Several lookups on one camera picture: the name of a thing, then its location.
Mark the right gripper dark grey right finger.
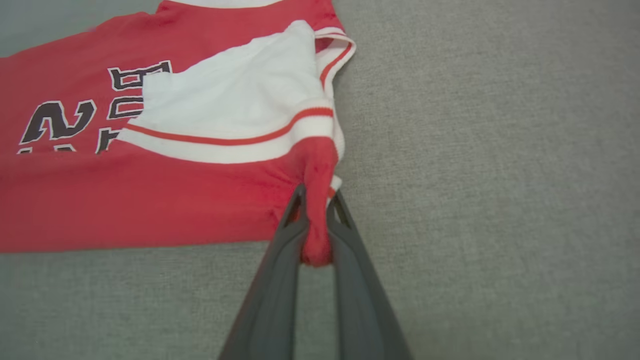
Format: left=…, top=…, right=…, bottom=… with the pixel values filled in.
left=326, top=190, right=414, bottom=360

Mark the red jersey with white trim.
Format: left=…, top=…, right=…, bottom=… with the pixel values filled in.
left=0, top=0, right=357, bottom=268

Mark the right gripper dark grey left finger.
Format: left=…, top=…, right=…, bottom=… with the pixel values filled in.
left=218, top=184, right=311, bottom=360

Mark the grey fabric sofa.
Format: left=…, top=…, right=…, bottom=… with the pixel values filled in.
left=0, top=0, right=640, bottom=360

